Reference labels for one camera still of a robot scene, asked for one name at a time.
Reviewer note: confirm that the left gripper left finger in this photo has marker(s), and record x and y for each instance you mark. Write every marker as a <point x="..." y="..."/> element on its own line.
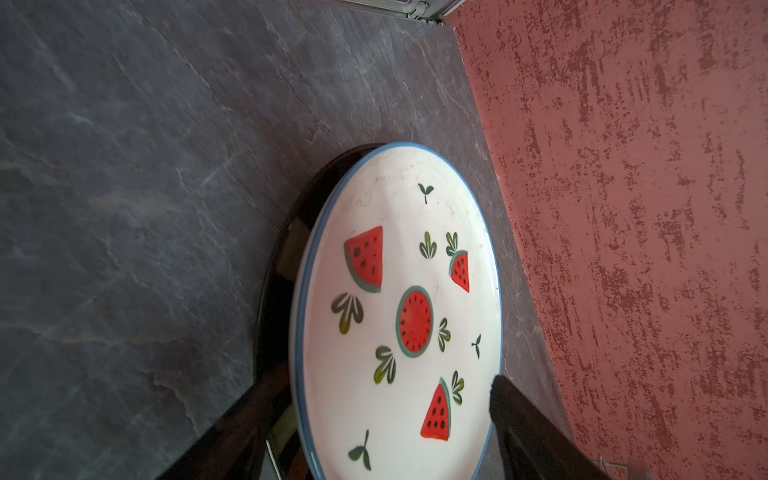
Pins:
<point x="234" y="446"/>

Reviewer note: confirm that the watermelon pattern plate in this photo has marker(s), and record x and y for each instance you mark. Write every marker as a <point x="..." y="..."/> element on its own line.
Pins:
<point x="396" y="323"/>

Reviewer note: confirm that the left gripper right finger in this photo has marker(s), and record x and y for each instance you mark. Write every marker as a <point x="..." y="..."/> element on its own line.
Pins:
<point x="531" y="446"/>

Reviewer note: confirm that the dark striped rim plate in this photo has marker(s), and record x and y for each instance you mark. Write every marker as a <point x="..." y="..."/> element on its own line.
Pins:
<point x="283" y="445"/>

